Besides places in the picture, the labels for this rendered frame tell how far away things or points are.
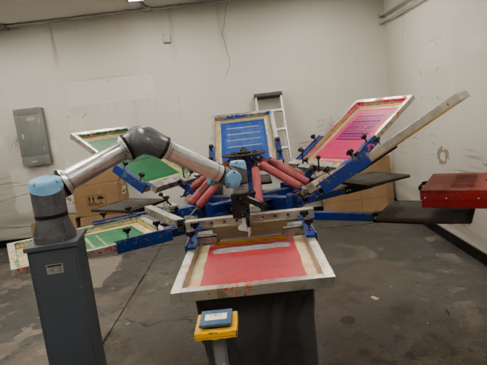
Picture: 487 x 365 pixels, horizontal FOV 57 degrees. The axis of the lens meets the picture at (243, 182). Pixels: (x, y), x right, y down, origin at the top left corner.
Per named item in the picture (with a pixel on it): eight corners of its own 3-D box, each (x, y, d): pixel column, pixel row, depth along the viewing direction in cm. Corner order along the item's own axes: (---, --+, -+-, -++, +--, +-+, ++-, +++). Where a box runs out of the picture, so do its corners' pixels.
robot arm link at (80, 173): (23, 188, 166) (150, 120, 183) (24, 184, 180) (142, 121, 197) (41, 215, 170) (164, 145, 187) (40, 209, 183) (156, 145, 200)
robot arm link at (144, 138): (143, 120, 171) (248, 171, 192) (137, 121, 181) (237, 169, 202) (130, 148, 170) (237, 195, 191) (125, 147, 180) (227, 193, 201)
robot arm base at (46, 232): (28, 247, 159) (23, 220, 157) (40, 236, 173) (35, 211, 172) (72, 240, 161) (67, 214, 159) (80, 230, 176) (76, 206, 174)
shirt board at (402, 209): (477, 215, 249) (476, 200, 248) (472, 237, 215) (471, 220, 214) (265, 210, 318) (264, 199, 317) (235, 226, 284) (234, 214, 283)
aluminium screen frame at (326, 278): (336, 286, 156) (335, 276, 156) (171, 303, 158) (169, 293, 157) (306, 227, 234) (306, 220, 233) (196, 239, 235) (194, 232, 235)
